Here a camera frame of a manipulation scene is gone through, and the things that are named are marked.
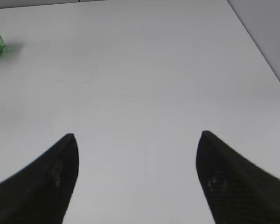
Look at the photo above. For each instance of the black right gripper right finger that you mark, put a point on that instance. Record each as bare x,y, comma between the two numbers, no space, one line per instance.
236,190

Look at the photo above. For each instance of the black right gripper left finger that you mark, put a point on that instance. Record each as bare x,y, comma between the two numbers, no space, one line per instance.
40,193

